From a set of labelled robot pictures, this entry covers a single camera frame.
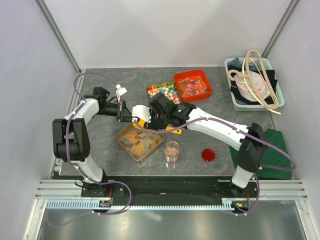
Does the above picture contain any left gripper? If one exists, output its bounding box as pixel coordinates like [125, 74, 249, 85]
[95, 100, 138, 123]

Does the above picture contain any yellow plastic scoop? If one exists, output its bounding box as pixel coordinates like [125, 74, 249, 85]
[132, 119, 182, 135]

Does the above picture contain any brown tin of popsicle candies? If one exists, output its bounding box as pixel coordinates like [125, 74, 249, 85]
[115, 123, 165, 164]

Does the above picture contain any clear glass jar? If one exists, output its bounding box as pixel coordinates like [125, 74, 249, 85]
[164, 141, 181, 169]

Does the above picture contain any red jar lid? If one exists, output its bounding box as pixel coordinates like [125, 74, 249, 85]
[201, 148, 216, 162]

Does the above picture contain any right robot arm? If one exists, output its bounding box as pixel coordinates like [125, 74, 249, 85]
[144, 93, 268, 197]

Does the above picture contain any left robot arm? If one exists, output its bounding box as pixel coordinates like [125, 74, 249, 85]
[52, 87, 132, 197]

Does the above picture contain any tin of colourful star candies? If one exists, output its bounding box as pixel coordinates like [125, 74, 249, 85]
[146, 81, 182, 104]

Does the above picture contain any orange box of candies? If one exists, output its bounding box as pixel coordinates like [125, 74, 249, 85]
[173, 69, 212, 103]

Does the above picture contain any white laundry basket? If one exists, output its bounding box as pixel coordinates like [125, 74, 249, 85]
[224, 56, 285, 115]

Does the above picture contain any beige clothes hanger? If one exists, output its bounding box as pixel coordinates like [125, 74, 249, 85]
[227, 49, 281, 115]

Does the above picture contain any green cloth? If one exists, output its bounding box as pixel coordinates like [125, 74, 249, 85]
[229, 129, 293, 180]

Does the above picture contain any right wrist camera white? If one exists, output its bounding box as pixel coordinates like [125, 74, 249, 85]
[131, 104, 152, 123]

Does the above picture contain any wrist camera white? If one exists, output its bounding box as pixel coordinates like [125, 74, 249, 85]
[115, 84, 127, 102]
[131, 104, 152, 123]

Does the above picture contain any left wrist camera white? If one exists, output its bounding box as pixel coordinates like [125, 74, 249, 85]
[115, 84, 127, 102]

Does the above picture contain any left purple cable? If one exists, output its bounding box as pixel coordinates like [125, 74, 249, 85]
[45, 71, 133, 228]

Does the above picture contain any purple cable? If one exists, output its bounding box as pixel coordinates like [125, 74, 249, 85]
[45, 71, 133, 228]
[133, 117, 297, 217]

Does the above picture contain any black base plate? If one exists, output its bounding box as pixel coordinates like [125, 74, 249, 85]
[81, 176, 258, 205]

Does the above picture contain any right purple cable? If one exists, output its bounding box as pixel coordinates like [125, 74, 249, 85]
[133, 117, 297, 217]

